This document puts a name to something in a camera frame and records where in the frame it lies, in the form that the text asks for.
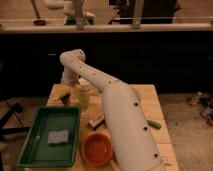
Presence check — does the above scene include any yellow banana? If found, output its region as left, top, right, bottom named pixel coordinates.
left=50, top=90, right=70, bottom=102

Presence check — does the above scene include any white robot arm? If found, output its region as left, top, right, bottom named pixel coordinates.
left=60, top=49, right=166, bottom=171

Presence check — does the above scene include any red orange bowl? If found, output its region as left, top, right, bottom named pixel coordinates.
left=81, top=133, right=114, bottom=166

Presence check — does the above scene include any small dark cup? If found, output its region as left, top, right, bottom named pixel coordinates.
left=61, top=94, right=70, bottom=106

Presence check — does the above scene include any blue grey sponge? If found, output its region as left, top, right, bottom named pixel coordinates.
left=47, top=130, right=69, bottom=144

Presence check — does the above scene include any black chair base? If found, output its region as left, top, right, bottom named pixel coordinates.
left=0, top=103, right=30, bottom=141

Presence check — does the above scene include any green white object on counter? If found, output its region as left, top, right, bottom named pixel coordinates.
left=64, top=12, right=95, bottom=25

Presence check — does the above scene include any green plastic tray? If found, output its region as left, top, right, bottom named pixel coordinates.
left=17, top=106, right=81, bottom=168

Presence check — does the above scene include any green pepper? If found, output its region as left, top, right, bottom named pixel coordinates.
left=147, top=120, right=161, bottom=129

